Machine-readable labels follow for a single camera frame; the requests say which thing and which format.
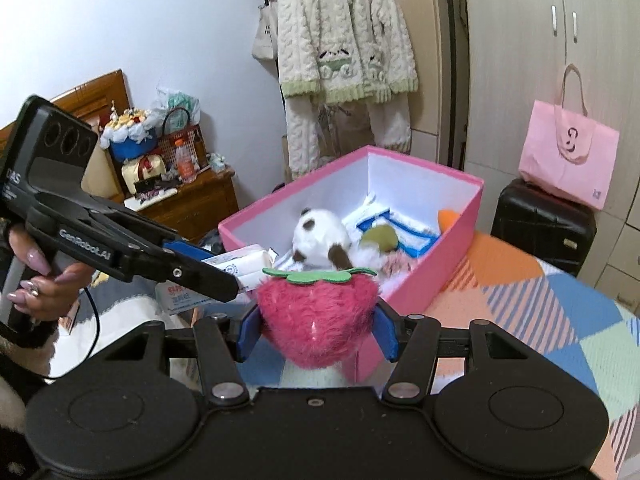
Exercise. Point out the white plush toy brown patches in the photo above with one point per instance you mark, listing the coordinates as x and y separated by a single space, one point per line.
320 235

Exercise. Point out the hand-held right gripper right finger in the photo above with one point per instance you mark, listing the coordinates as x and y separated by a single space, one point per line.
385 330

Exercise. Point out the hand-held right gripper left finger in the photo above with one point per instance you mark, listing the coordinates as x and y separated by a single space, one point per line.
247 332

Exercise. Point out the blue packet white label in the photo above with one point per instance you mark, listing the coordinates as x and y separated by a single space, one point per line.
420 242

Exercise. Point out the pink cardboard box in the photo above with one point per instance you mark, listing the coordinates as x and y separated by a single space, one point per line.
425 280

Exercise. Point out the cream bag red trim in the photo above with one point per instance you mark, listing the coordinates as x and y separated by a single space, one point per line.
145 172

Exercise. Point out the white green plastic bag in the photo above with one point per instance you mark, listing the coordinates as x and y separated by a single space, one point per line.
177 100

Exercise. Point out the white tissue packet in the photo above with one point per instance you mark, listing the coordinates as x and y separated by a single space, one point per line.
245 262

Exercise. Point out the orange egg-shaped sponge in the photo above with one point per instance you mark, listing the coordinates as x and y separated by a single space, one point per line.
446 219

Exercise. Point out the beige wooden cabinet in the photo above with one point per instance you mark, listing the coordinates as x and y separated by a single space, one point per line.
425 20

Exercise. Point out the pink strawberry plush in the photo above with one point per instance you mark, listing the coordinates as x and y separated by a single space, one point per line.
315 315

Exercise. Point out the pink tote bag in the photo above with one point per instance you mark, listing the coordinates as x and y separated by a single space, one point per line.
565 160

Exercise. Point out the white packet red print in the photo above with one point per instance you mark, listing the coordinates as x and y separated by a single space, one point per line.
180 300

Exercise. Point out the black clothes rack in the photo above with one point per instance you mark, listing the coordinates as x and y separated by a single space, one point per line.
452 60

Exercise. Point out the black suitcase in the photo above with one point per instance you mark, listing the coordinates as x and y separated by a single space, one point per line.
540 225

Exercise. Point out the cream fluffy robe green trim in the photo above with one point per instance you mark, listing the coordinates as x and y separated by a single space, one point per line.
320 25

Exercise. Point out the grey wooden wardrobe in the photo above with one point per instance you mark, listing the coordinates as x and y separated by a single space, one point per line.
525 10

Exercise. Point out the orange drink bottle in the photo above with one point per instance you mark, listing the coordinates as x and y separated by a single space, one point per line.
186 162

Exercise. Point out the pink floral cloth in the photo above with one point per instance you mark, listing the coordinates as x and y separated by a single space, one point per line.
397 262

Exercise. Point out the cream canvas tote bag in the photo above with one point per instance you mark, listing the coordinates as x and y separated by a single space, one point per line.
264 35

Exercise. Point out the wooden headboard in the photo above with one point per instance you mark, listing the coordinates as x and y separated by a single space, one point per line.
110 90

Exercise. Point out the patchwork blanket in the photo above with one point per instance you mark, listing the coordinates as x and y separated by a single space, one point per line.
550 310

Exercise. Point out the green egg-shaped sponge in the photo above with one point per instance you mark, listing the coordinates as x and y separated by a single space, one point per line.
380 237

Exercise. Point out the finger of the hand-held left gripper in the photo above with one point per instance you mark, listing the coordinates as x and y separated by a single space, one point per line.
200 280
185 250

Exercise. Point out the wooden nightstand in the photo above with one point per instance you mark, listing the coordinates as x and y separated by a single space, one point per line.
200 205

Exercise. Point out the person's left hand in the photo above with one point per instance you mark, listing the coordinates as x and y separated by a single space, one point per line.
55 290

